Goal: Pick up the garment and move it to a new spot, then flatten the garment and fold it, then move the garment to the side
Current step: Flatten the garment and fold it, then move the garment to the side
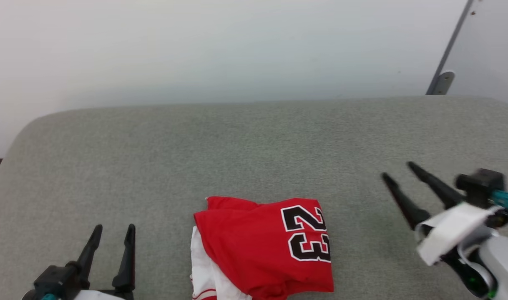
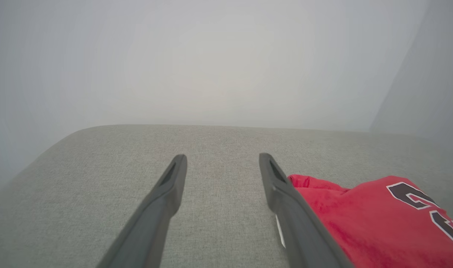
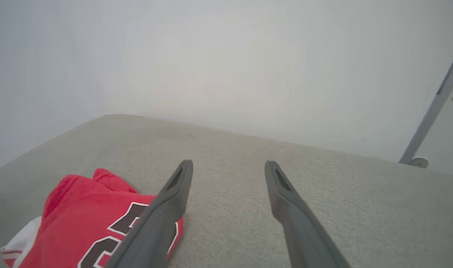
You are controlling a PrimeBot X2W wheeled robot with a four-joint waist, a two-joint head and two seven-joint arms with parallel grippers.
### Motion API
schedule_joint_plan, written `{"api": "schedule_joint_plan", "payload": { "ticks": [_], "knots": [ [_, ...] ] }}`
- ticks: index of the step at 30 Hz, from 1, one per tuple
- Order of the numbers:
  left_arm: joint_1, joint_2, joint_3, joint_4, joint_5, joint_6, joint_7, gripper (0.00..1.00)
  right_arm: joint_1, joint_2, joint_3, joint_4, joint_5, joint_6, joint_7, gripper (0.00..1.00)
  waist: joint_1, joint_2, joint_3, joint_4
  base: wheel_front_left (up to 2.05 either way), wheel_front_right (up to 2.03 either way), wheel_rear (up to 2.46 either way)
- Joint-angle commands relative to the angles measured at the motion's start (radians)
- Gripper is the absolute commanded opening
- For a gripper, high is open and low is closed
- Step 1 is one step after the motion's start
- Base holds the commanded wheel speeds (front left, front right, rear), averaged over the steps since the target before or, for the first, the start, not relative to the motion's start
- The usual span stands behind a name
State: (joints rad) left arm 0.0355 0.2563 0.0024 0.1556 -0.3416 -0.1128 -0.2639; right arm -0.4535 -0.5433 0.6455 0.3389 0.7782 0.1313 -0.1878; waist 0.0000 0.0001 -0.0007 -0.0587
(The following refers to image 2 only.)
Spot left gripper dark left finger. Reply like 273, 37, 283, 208
96, 154, 188, 268

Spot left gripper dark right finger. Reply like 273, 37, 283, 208
259, 153, 354, 268

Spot red and white jersey garment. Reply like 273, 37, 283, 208
275, 174, 453, 268

